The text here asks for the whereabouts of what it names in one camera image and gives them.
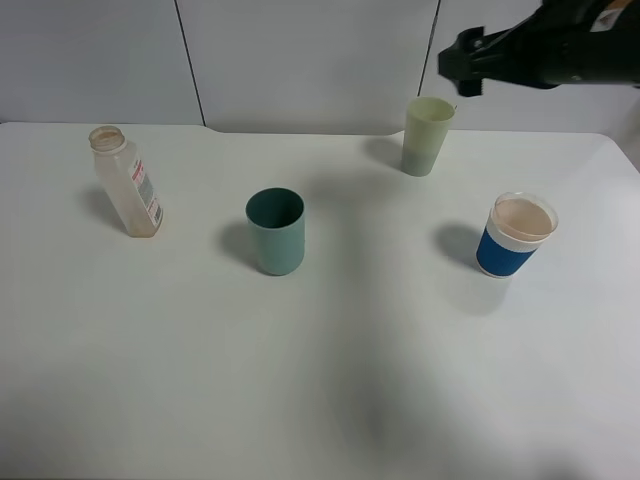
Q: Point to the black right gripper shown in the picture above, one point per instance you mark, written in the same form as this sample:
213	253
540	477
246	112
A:
561	43

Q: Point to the teal plastic cup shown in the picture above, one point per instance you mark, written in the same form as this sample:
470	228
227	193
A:
276	219

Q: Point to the clear plastic drink bottle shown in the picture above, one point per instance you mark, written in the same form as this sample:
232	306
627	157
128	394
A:
122	174

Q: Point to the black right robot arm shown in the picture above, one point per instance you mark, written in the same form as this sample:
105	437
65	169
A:
561	43

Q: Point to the pale yellow plastic cup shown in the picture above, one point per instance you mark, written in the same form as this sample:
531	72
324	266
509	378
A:
428	120

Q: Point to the blue sleeved clear cup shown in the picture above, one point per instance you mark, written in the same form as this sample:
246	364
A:
517	225

